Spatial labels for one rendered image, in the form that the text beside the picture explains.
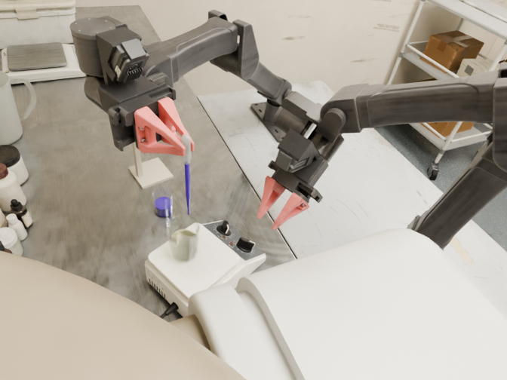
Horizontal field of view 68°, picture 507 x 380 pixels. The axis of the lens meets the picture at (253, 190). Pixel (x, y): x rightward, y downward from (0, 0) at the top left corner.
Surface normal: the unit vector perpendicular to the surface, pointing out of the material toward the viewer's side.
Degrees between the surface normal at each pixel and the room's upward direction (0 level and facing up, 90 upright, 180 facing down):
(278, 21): 90
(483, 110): 93
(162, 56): 3
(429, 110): 93
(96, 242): 0
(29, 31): 94
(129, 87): 1
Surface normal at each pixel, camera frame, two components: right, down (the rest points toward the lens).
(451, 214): -0.58, 0.52
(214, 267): 0.11, -0.71
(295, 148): -0.34, -0.24
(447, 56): -0.82, 0.29
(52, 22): 0.45, 0.70
